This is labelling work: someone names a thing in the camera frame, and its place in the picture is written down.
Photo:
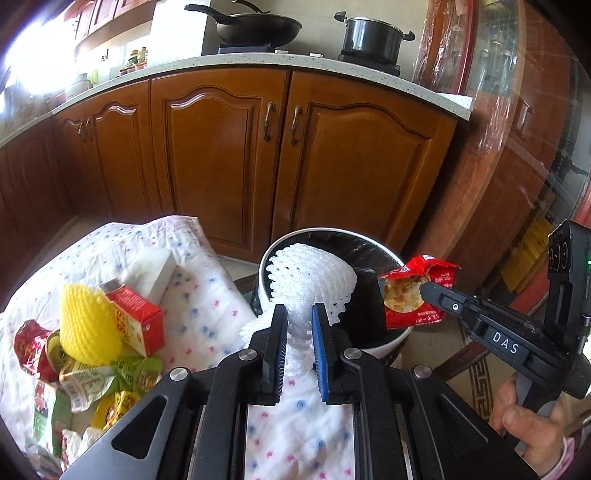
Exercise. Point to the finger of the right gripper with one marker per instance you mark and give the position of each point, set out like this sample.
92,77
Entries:
506,333

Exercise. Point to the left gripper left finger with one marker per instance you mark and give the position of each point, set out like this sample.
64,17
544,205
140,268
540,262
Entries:
267,370

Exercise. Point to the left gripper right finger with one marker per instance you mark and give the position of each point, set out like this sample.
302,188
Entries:
334,383

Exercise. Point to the white foam fruit net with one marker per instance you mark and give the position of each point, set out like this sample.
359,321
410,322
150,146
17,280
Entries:
300,277

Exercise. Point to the red snack bag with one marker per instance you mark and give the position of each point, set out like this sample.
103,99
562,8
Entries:
401,290

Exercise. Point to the yellow foam fruit net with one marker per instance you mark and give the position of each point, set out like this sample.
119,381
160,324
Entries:
88,328

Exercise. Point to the white trash bin black liner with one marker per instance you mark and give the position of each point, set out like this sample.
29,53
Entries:
364,318

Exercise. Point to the wooden kitchen cabinets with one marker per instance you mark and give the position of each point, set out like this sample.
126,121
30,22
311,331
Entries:
252,152

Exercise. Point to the grey kitchen countertop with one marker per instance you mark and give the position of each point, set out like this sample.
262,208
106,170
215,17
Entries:
460,106

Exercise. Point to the person's right hand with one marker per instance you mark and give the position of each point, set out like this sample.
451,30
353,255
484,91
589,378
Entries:
543,436

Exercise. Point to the floral white tablecloth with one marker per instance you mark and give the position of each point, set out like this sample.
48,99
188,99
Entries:
204,314

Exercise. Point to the red juice carton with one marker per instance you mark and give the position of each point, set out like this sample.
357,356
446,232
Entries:
138,320

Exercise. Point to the green drink pouch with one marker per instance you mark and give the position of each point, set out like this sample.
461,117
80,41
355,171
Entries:
85,384

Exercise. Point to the white sponge block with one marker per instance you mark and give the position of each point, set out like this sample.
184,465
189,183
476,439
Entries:
150,273

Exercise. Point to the glass display cabinet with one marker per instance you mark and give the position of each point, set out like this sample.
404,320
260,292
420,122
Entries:
521,164

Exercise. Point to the crushed red can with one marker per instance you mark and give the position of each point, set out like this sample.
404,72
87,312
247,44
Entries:
30,344

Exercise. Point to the black cooking pot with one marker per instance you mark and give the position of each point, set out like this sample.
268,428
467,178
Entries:
371,39

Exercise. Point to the black wok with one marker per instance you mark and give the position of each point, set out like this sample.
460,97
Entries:
251,29

